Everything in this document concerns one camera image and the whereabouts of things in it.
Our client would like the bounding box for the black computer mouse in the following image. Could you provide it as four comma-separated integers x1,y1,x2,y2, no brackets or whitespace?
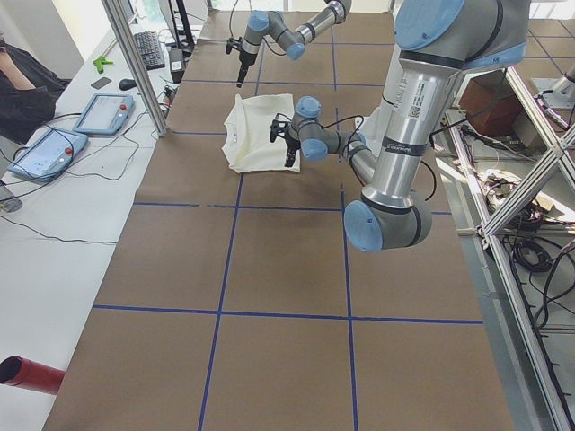
119,79,137,91

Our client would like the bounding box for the red fire extinguisher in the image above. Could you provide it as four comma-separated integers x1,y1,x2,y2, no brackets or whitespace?
1,356,66,395

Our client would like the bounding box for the black power adapter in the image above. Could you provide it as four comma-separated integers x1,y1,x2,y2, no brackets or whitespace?
169,48,186,84

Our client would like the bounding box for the person in black clothes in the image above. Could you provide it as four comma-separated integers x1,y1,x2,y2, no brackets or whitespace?
1,40,71,145

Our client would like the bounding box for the lower teach pendant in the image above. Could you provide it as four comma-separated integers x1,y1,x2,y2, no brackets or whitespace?
7,128,88,182

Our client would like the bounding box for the black smartphone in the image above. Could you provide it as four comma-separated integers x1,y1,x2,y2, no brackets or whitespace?
91,77,111,90

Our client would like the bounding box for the green plastic tool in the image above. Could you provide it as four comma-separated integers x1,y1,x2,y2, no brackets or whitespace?
93,56,114,75

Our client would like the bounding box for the black keyboard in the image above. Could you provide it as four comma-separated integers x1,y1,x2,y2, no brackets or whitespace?
133,31,165,70

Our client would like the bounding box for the teach pendant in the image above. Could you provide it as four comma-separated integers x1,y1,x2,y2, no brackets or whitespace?
7,128,88,182
73,93,135,136

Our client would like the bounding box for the upper teach pendant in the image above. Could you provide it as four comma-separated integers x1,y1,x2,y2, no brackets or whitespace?
73,93,135,136

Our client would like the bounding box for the brown wooden box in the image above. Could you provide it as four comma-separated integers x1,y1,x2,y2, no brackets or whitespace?
459,70,522,136

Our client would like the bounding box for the cream long-sleeve cat shirt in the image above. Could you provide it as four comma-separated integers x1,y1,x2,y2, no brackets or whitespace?
222,93,300,173

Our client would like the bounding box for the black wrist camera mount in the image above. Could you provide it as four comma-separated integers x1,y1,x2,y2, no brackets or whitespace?
269,114,289,143

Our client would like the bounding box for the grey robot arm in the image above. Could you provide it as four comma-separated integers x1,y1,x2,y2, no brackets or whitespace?
226,0,352,88
270,1,530,252

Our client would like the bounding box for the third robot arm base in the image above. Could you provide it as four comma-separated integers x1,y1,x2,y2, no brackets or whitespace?
531,65,574,109

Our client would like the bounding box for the aluminium frame rack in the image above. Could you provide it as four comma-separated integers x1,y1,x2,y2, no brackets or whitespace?
448,66,574,430

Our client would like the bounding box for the tangled cable bundle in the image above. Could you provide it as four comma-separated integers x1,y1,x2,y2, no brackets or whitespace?
466,165,558,234

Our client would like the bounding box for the aluminium frame post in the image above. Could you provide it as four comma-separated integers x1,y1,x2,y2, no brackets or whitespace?
102,0,168,137

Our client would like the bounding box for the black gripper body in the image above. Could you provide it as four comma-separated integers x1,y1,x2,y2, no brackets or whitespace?
285,134,300,157
239,42,255,70

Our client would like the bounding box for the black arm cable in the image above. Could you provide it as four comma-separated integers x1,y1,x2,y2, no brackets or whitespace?
273,111,367,163
228,0,288,57

